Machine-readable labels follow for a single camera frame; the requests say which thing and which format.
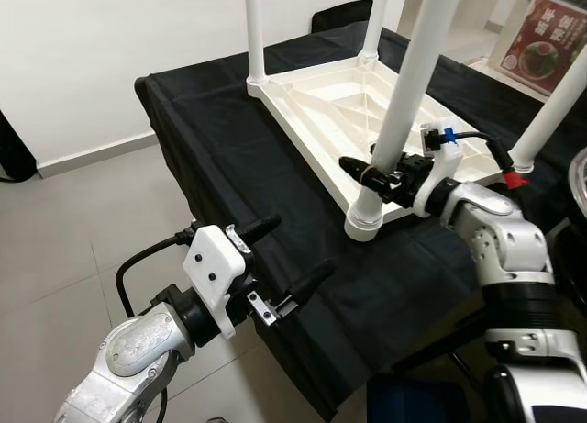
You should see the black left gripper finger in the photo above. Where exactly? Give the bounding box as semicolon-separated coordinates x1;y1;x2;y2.
234;214;282;250
271;258;337;319

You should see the white plastic table top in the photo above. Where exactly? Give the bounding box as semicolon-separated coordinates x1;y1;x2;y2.
246;51;542;243

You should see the black tablecloth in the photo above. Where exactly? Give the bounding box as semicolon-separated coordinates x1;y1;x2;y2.
135;19;587;422

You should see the food picture poster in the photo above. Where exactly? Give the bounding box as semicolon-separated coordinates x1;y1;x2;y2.
488;0;587;98

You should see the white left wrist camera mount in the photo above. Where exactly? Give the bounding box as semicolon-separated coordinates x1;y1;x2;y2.
182;224;250;340

